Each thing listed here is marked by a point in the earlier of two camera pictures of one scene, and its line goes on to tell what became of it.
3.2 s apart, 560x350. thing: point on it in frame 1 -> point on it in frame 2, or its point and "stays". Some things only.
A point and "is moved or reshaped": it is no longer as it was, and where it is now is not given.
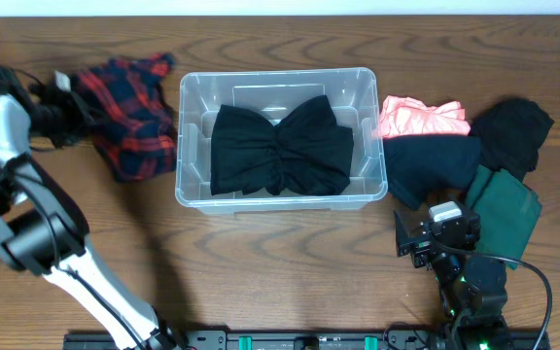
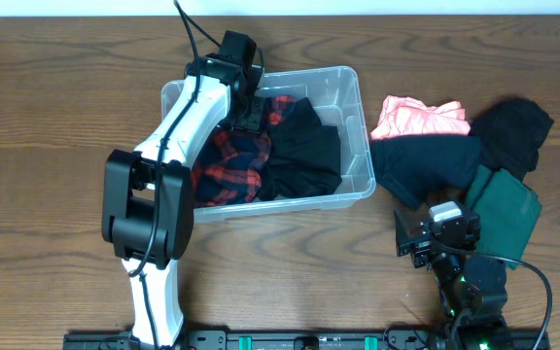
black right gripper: x=422 y=247 stays
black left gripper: x=77 y=119 -> x=255 y=122
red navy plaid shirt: x=133 y=117 -> x=227 y=169
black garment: x=511 y=131 stays
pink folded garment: x=407 y=116 stays
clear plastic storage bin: x=293 y=141 is moved or reshaped
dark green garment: x=507 y=210 stays
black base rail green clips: x=294 y=340 stays
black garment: x=307 y=154 is moved or reshaped
